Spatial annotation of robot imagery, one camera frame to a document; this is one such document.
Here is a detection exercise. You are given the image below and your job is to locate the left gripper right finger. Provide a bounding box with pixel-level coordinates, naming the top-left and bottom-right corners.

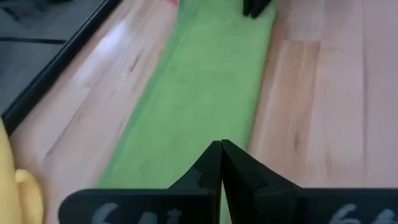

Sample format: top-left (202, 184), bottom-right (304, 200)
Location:
top-left (221, 139), bottom-right (398, 224)

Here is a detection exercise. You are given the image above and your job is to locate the green microfiber towel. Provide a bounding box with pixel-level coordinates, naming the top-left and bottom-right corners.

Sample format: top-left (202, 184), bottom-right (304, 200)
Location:
top-left (96, 0), bottom-right (279, 224)

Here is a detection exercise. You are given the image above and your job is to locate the yellow microfiber towel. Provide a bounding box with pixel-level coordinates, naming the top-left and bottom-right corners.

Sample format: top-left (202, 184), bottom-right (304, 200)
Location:
top-left (0, 119), bottom-right (44, 224)

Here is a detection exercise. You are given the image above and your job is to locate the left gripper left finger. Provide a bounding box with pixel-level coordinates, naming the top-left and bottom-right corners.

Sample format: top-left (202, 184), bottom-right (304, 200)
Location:
top-left (57, 139), bottom-right (223, 224)

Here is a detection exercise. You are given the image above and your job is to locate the black aluminium table frame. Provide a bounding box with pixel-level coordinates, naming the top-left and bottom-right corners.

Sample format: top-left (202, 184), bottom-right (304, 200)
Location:
top-left (1, 0), bottom-right (124, 136)

